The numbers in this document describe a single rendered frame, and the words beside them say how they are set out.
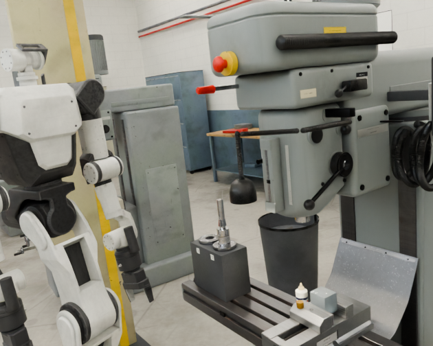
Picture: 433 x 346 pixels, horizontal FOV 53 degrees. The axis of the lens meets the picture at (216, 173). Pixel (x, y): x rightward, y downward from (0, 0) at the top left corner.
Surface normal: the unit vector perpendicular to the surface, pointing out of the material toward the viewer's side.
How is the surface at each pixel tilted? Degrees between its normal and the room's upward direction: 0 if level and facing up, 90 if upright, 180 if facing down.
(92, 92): 89
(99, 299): 66
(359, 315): 90
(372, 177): 90
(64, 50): 90
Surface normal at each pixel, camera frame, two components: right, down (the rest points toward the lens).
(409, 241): -0.80, 0.20
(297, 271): 0.08, 0.26
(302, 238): 0.30, 0.22
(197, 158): 0.59, 0.10
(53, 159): 0.82, 0.03
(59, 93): 0.51, -0.66
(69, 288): -0.57, 0.22
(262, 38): -0.25, 0.22
